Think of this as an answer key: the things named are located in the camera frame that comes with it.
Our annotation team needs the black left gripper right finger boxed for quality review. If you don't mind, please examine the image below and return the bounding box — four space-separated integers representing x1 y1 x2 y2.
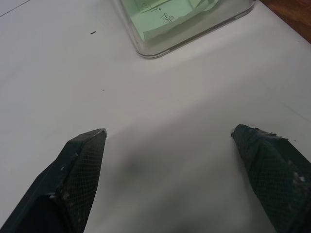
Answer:
230 124 311 233

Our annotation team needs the green handwritten paper note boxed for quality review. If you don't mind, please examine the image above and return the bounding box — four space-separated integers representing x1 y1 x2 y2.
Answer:
130 2 212 42

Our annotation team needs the clear plastic box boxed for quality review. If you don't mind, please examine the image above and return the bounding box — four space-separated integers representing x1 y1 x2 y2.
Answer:
113 0 257 58

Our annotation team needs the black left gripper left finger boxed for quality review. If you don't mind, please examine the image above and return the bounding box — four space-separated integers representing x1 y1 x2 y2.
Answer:
0 128 107 233

